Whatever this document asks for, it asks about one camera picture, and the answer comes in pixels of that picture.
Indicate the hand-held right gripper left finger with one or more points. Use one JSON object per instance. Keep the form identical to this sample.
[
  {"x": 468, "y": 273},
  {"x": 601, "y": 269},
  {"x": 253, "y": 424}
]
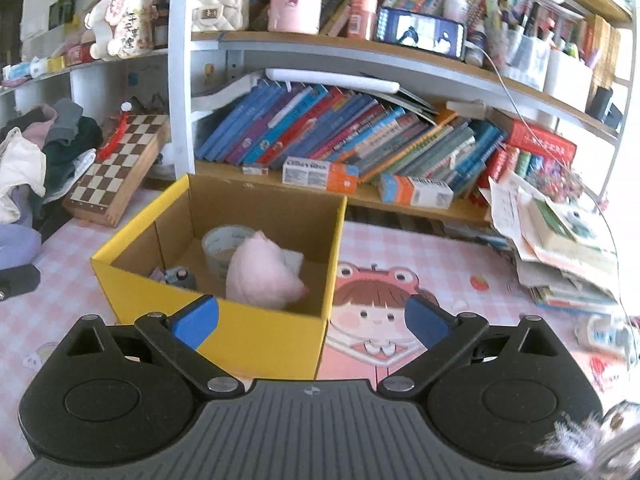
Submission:
[{"x": 196, "y": 324}]

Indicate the pink checkered desktop tablecloth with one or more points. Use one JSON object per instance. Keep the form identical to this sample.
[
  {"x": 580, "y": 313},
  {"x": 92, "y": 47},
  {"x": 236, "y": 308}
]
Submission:
[{"x": 450, "y": 260}]

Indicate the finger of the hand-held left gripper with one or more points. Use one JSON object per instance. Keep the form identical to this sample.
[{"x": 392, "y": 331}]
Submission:
[{"x": 20, "y": 281}]

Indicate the purple garment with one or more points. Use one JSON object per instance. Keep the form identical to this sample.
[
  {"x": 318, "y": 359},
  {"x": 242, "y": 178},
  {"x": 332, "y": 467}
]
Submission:
[{"x": 17, "y": 242}]

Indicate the orange bottle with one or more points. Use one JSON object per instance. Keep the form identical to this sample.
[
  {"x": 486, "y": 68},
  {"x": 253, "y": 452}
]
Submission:
[{"x": 362, "y": 7}]

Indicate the small flat white box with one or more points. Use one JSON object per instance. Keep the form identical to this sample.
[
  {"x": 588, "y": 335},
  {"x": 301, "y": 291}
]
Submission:
[{"x": 256, "y": 169}]

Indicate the red tassel ornament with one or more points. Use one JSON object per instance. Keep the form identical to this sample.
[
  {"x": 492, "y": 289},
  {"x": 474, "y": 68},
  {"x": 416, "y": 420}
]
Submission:
[{"x": 112, "y": 140}]

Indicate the orange white carton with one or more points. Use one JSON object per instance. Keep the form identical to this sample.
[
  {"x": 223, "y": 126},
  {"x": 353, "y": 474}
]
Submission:
[
  {"x": 415, "y": 191},
  {"x": 320, "y": 174}
]

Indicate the grey toy car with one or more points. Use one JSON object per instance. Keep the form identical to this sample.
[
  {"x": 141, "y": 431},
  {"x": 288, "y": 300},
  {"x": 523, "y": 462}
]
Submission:
[{"x": 177, "y": 276}]

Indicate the clear packing tape roll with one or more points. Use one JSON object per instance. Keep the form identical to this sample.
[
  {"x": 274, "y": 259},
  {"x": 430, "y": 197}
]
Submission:
[{"x": 220, "y": 245}]

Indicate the white pen holder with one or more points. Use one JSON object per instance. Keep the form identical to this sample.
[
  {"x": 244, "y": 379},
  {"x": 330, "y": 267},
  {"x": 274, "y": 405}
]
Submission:
[{"x": 567, "y": 82}]

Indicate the clear pen holder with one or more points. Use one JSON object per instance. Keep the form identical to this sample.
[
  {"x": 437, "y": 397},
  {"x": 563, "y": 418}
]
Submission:
[{"x": 525, "y": 65}]

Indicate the pink plush toy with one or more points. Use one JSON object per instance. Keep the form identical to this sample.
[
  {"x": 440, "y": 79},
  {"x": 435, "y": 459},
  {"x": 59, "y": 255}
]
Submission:
[{"x": 260, "y": 270}]

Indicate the fuzzy purple cloth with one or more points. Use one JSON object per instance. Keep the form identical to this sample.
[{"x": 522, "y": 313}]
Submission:
[{"x": 575, "y": 437}]

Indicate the row of colourful books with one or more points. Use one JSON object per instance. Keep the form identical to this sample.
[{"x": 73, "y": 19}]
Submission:
[{"x": 325, "y": 130}]

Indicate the white bookshelf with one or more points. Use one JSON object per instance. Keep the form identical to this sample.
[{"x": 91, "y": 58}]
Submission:
[{"x": 180, "y": 110}]

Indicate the smartphone with lit screen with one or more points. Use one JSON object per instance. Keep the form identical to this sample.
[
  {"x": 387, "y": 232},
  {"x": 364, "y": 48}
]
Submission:
[{"x": 425, "y": 32}]

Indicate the yellow cardboard box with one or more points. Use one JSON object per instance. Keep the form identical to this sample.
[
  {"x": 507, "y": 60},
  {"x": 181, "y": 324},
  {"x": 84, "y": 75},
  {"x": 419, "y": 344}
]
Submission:
[{"x": 270, "y": 340}]

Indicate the beige garment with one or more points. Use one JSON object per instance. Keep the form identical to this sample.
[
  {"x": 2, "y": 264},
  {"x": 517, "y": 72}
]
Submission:
[{"x": 20, "y": 170}]

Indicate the wooden chessboard box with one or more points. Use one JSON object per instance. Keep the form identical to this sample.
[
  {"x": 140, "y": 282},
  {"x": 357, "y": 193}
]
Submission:
[{"x": 115, "y": 170}]

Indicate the white lamp bar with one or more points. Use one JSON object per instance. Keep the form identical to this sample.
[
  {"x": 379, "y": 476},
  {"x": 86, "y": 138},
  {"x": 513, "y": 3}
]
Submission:
[{"x": 330, "y": 80}]

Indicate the dark clothes pile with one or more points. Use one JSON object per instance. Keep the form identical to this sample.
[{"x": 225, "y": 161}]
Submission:
[{"x": 70, "y": 135}]

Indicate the white ceramic figurine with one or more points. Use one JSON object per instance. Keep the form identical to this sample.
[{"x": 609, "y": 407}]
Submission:
[{"x": 120, "y": 20}]

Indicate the thick red book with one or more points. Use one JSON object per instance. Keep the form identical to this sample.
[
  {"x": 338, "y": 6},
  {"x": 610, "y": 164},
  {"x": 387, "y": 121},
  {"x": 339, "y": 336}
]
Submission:
[{"x": 540, "y": 142}]

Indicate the stack of papers and books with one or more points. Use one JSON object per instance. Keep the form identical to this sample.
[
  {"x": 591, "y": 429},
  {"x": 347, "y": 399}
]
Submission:
[{"x": 560, "y": 240}]

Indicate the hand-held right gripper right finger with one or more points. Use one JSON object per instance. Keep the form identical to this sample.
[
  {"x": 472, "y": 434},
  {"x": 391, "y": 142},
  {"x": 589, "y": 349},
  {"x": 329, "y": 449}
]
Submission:
[{"x": 426, "y": 324}]

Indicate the white cloth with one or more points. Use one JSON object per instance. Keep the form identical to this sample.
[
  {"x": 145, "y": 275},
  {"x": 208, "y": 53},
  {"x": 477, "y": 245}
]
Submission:
[{"x": 75, "y": 170}]

